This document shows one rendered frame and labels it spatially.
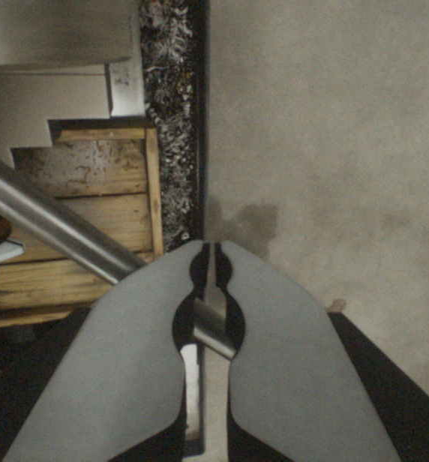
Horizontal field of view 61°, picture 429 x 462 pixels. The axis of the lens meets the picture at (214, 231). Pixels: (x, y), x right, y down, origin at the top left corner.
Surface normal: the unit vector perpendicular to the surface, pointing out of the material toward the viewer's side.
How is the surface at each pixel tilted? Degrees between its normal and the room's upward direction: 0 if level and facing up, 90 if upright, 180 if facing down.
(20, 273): 0
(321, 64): 0
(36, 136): 3
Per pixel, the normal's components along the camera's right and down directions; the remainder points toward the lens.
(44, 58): 0.84, 0.27
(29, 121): 0.16, 0.47
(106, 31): 0.97, 0.14
